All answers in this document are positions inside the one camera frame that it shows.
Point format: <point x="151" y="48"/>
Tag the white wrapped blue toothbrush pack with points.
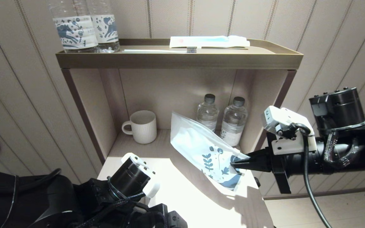
<point x="208" y="41"/>

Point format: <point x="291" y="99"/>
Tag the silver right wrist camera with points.
<point x="280" y="117"/>

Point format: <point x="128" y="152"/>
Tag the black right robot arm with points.
<point x="341" y="109"/>

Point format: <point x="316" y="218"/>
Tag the white toothbrush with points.
<point x="157" y="50"/>

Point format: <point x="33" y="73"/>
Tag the small clear water bottle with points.
<point x="234" y="122"/>
<point x="208" y="112"/>

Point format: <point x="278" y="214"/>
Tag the beige wooden shelf cabinet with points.
<point x="93" y="104"/>

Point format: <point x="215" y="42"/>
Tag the white ribbed mug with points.
<point x="144" y="128"/>

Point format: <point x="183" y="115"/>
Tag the small black knob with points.
<point x="257" y="182"/>

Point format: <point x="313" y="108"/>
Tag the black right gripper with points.
<point x="279" y="166"/>

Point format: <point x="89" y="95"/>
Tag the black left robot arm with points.
<point x="43" y="202"/>

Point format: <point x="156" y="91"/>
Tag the large bottle blue deer label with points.
<point x="74" y="33"/>
<point x="108" y="28"/>

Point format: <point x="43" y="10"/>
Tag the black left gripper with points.
<point x="163" y="218"/>

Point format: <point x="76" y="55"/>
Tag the white floral zip pouch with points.
<point x="192" y="139"/>

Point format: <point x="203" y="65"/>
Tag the brown metal shelf tray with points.
<point x="176" y="60"/>

